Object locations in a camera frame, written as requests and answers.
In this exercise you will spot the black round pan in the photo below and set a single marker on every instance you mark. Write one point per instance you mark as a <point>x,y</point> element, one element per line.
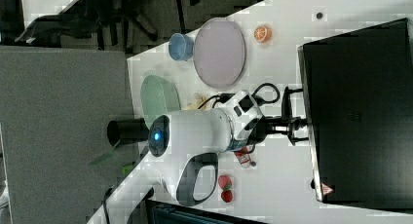
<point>124,132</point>

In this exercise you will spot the lime green object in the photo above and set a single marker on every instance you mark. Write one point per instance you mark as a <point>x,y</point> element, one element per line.
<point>126,169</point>

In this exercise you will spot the lilac round plate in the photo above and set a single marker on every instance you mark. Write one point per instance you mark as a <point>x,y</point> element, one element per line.
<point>219,53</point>

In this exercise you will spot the silver black toaster oven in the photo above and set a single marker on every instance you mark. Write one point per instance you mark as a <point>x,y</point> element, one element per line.
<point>357,90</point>

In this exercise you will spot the orange half toy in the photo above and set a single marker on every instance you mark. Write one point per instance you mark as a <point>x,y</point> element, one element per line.
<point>262,33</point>

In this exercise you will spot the green oval colander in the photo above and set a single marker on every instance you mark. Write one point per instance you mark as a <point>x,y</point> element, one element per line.
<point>158,97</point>

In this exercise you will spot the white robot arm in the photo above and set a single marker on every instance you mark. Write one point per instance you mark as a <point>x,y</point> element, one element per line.
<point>181,143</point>

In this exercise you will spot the red strawberry toy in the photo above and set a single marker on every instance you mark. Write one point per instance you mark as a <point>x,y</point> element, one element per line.
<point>227,196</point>

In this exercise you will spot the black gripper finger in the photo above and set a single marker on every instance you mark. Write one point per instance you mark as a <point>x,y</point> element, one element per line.
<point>286,101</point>
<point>294,139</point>

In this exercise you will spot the red ketchup bottle toy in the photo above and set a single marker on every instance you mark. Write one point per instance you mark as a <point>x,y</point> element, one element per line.
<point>244,158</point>

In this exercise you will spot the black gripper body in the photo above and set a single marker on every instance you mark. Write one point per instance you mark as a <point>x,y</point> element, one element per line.
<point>274,125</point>

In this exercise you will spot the pink strawberry toy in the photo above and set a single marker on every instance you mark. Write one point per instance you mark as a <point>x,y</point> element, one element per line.
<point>224,182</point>

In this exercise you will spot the blue cup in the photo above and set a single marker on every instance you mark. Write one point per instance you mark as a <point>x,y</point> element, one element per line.
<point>181,47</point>

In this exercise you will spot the peeled banana toy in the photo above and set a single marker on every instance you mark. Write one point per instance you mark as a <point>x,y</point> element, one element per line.
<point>197,100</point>

